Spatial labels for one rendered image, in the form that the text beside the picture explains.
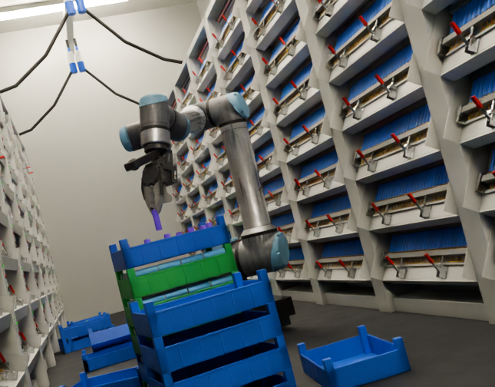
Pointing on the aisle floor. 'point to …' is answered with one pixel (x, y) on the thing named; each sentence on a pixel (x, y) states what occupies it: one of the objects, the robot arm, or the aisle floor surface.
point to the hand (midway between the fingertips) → (153, 210)
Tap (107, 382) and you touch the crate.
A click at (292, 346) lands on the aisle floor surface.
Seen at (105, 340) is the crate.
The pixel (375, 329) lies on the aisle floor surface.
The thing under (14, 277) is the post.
